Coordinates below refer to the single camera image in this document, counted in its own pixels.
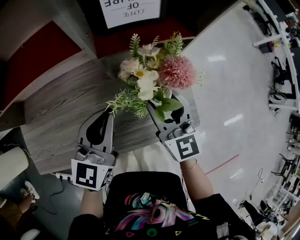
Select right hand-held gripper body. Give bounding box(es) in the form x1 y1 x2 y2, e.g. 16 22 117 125
155 119 203 163

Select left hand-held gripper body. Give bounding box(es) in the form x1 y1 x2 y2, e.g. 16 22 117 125
70 144 120 192

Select pink and white flowers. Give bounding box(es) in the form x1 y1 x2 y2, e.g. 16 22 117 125
105 32 203 123

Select person's right forearm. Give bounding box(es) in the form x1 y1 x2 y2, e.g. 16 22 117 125
179 159 215 203

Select person's left forearm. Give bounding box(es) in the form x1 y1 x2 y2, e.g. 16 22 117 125
81 187 105 220

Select grey wooden shelf desk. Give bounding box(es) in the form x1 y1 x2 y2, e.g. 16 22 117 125
0 0 201 175

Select red floor tape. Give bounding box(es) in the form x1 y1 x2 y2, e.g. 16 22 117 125
206 153 240 175

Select large cream ribbed cylinder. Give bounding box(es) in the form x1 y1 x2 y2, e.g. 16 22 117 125
0 146 30 191

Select person's black printed shirt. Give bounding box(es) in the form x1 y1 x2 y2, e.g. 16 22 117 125
70 172 256 240

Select black bin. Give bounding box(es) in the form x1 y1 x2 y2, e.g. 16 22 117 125
258 40 281 54

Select black office chair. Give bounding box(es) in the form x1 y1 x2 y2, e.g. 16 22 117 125
271 55 296 99

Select black framed picture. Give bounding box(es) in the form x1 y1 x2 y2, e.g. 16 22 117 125
90 0 165 36

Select long white black-topped table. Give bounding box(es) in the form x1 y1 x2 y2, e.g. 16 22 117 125
252 0 300 111

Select thin gold bracelet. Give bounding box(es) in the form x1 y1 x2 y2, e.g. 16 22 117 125
181 158 198 172

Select black floor cable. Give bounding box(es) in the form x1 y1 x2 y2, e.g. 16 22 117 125
35 180 68 215

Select white cable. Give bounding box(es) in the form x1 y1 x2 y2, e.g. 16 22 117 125
3 143 58 175

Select thin black looped cable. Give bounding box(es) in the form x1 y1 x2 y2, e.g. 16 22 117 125
249 167 266 200

